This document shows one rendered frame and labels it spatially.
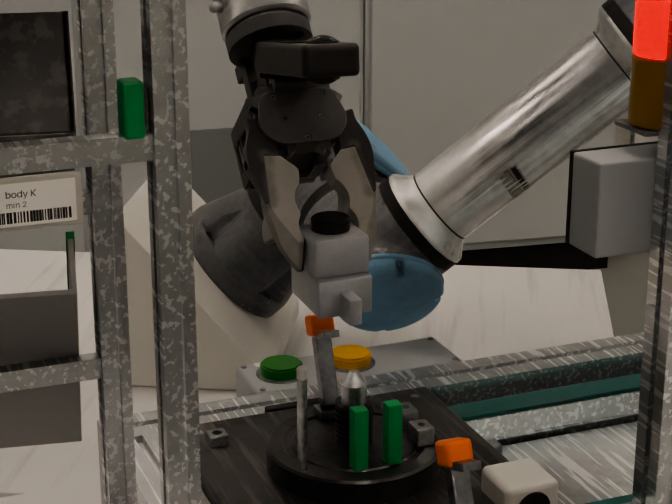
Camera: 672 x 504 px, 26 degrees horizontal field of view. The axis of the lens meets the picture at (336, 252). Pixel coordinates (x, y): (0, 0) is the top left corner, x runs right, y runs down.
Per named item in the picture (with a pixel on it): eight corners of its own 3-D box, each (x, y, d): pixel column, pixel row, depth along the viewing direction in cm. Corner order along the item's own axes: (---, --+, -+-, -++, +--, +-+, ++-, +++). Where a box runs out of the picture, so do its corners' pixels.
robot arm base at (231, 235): (198, 200, 175) (257, 147, 172) (284, 290, 178) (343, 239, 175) (171, 239, 161) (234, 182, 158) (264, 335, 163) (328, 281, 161)
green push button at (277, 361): (254, 377, 138) (254, 357, 138) (294, 370, 140) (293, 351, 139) (268, 393, 135) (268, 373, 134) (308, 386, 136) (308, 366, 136)
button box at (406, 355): (235, 423, 141) (234, 363, 139) (432, 390, 148) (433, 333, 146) (259, 453, 135) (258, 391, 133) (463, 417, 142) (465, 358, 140)
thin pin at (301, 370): (295, 467, 112) (294, 365, 110) (305, 465, 113) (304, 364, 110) (299, 472, 112) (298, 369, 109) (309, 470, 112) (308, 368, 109)
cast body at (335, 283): (290, 292, 115) (289, 207, 113) (342, 285, 116) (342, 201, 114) (328, 330, 108) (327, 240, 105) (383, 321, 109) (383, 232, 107)
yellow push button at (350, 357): (323, 366, 141) (323, 347, 140) (361, 360, 142) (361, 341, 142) (338, 381, 137) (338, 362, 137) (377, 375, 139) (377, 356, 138)
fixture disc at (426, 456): (243, 442, 121) (243, 420, 120) (397, 415, 126) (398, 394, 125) (302, 519, 109) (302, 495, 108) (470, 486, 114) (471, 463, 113)
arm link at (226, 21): (310, -39, 119) (214, -33, 116) (324, 9, 117) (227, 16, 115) (288, 10, 125) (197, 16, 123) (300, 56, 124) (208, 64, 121)
